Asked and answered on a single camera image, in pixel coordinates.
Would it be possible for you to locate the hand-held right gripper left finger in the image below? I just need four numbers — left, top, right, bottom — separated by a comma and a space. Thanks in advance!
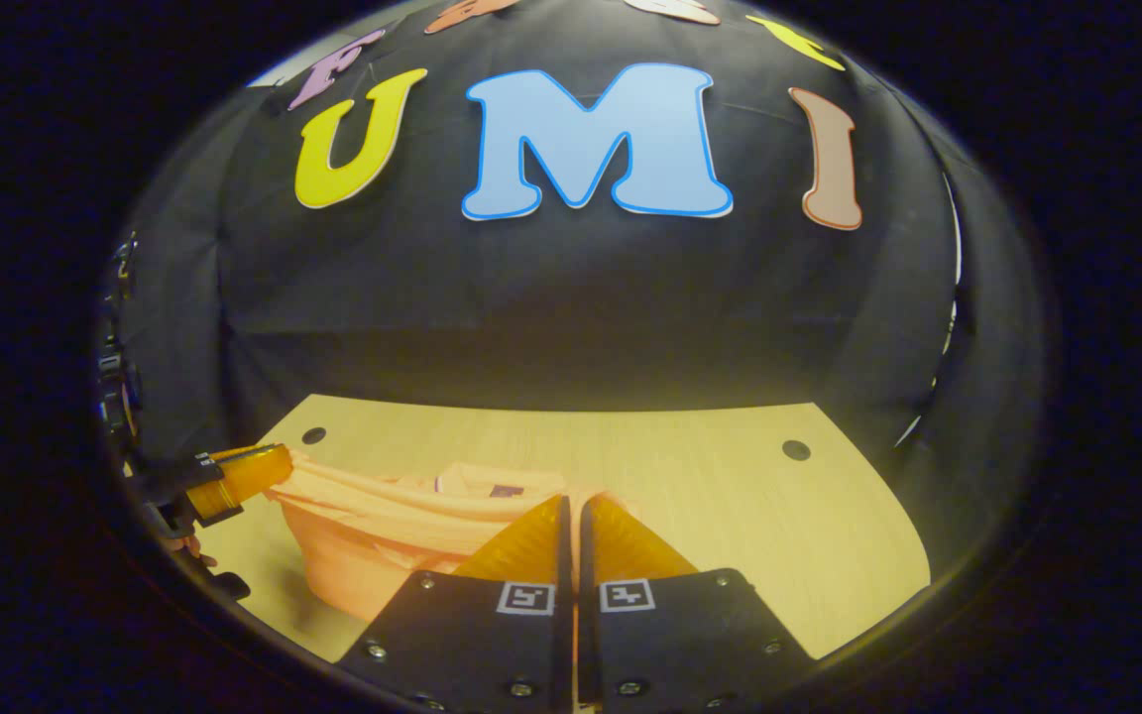
337, 494, 573, 714

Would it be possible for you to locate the black backdrop cloth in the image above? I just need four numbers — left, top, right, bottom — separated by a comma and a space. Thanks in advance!
98, 0, 1050, 479

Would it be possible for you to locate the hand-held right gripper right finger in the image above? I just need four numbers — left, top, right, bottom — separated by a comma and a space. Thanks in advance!
577, 494, 816, 711

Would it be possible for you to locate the orange T-shirt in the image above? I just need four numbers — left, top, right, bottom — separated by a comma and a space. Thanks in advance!
264, 450, 643, 626

